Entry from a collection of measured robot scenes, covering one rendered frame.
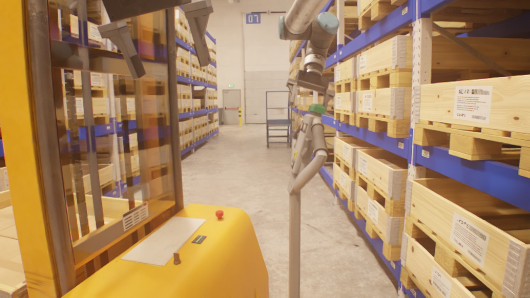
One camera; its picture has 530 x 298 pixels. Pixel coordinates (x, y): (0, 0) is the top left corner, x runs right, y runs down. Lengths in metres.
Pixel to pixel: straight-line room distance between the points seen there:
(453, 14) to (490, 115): 1.43
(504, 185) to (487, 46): 1.23
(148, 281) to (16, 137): 0.58
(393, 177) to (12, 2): 2.04
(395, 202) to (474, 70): 1.05
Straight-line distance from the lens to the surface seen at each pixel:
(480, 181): 1.44
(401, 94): 1.97
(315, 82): 1.10
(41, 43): 0.92
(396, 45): 1.99
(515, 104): 1.23
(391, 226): 2.14
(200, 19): 0.47
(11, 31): 1.00
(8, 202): 2.52
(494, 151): 1.46
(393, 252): 2.24
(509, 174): 1.33
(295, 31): 1.03
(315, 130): 0.81
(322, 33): 1.11
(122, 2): 0.50
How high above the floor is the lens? 1.44
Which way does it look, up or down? 7 degrees down
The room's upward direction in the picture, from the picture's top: 1 degrees counter-clockwise
